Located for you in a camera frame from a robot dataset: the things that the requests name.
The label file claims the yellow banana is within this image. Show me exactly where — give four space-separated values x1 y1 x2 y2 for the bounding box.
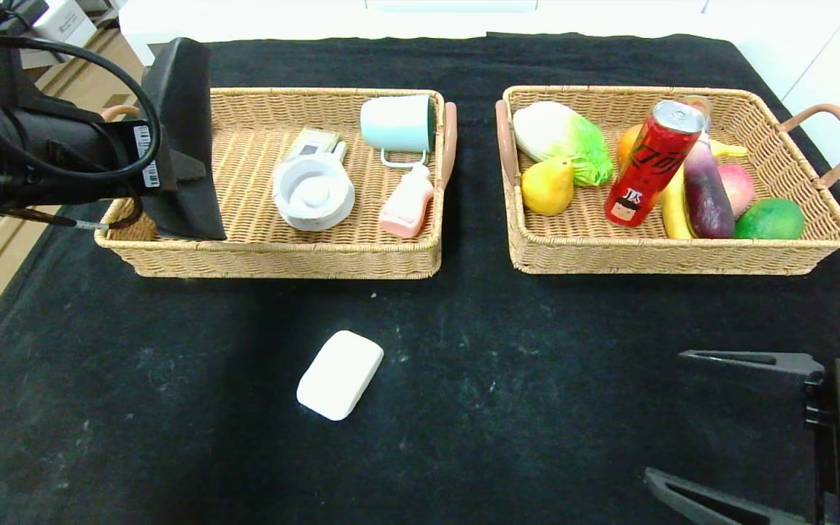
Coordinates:
660 139 749 241

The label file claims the green white cabbage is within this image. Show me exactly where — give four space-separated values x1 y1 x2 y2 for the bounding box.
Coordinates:
512 101 614 187

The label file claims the red cola can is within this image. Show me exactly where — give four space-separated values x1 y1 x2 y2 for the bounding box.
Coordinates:
604 100 707 228

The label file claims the red apple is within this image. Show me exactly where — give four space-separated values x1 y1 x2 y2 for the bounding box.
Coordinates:
717 164 755 217

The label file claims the small white card box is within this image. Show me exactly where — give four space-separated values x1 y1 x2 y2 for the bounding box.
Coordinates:
283 128 342 163

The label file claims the yellow pear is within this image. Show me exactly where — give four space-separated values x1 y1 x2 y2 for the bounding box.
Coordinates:
521 157 575 217

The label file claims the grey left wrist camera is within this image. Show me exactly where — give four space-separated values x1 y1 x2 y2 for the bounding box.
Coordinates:
30 0 98 49

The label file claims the white soap bar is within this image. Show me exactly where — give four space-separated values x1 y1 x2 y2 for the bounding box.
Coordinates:
296 330 384 421

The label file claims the black felt table cloth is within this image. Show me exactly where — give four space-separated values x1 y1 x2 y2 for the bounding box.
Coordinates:
0 33 840 525

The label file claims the black smooth camera cable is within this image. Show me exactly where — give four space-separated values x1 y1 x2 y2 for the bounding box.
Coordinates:
0 33 163 183

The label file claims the wicker basket with food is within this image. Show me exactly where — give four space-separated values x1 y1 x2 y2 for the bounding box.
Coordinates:
494 85 840 276

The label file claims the wicker basket with household items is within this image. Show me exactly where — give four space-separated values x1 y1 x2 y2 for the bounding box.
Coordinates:
94 87 459 280

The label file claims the orange fruit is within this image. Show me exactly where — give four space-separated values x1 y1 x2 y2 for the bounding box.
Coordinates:
615 123 644 171

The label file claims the mint green cup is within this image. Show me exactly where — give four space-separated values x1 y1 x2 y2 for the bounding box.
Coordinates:
359 95 438 170

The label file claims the green mango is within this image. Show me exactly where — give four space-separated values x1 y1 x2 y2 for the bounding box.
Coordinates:
733 198 805 241

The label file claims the black curved plastic object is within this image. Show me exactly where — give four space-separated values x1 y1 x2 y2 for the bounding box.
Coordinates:
139 38 228 241

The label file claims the pink small bottle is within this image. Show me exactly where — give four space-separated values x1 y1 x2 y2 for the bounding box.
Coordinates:
378 164 436 239

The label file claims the white round container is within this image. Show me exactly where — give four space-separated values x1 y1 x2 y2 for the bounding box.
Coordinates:
272 152 357 233

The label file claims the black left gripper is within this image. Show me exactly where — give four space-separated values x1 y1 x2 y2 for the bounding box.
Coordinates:
64 118 207 204

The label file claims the purple eggplant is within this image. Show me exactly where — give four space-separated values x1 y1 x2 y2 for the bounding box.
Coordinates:
683 131 736 240

